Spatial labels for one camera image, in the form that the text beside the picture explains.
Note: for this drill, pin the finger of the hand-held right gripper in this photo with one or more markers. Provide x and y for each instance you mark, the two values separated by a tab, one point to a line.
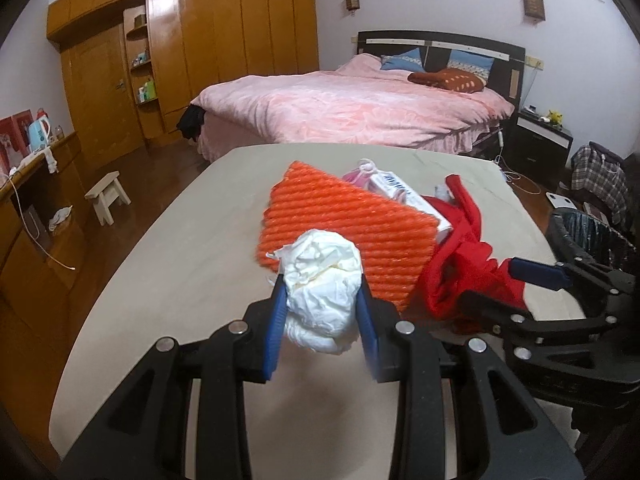
537	272
495	310

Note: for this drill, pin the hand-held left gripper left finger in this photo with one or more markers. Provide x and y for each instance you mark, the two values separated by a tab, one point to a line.
276	320

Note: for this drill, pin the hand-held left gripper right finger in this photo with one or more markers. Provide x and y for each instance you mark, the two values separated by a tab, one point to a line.
367	325

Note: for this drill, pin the white tissue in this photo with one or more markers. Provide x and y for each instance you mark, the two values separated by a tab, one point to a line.
320	285

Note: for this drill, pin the red plastic bag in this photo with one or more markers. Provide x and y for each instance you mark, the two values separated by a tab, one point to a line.
460	255

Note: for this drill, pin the trash bin with black liner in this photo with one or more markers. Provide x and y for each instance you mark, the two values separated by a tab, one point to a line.
590	230

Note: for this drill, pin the pink plastic bag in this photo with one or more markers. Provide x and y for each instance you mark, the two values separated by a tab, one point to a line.
356	178

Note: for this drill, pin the white bathroom scale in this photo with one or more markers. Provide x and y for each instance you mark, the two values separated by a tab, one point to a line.
562	200

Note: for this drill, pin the orange bubble wrap sheet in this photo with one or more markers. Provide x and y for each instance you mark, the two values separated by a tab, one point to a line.
350	225

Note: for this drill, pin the plaid cloth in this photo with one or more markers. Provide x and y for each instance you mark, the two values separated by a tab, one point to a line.
595	175

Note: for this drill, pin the dark nightstand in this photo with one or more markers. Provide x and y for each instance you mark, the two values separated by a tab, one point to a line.
540	150

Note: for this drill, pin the white tissue pack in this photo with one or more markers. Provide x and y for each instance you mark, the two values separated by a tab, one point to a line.
400	191

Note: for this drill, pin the yellow toy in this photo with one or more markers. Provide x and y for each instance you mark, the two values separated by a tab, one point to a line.
555	117

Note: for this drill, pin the red-brown dotted pillow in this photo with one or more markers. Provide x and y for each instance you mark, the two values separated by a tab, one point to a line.
450	80

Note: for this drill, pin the black cloth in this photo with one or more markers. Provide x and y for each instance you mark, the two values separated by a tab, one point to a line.
192	120

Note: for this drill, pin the small white stool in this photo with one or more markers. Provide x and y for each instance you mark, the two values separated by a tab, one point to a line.
102	185

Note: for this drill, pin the blue patterned pillow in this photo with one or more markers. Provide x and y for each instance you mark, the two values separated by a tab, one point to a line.
470	62

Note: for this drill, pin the bed with pink quilt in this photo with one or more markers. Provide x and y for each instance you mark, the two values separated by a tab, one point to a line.
350	105

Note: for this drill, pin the crumpled white cloth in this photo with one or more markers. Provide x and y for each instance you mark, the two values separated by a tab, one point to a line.
60	217

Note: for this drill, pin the wooden sideboard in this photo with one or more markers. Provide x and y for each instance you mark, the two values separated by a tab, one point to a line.
30	280

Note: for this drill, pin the dark wooden headboard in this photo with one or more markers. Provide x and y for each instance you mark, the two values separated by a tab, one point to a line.
440	42

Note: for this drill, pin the grey paper bag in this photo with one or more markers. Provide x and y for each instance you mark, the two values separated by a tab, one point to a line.
36	227

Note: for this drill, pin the hanging white cloth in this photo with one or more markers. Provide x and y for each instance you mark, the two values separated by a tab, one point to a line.
51	160

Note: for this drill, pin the glass jar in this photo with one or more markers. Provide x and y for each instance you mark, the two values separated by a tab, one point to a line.
58	133

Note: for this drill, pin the wooden door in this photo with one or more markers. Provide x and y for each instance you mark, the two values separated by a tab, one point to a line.
100	90

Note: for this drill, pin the wooden wardrobe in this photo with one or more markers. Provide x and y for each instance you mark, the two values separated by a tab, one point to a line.
240	25

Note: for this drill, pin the light blue kettle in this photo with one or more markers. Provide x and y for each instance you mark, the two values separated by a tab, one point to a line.
37	135

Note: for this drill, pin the red bottle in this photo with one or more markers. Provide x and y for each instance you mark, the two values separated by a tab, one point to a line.
41	112

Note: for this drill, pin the wall socket strip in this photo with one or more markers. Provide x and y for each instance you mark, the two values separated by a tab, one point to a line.
534	62

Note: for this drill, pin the wall lamp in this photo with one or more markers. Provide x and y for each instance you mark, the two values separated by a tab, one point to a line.
534	5
352	1

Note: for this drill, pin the red photo frame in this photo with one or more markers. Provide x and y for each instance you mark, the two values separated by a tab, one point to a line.
12	140

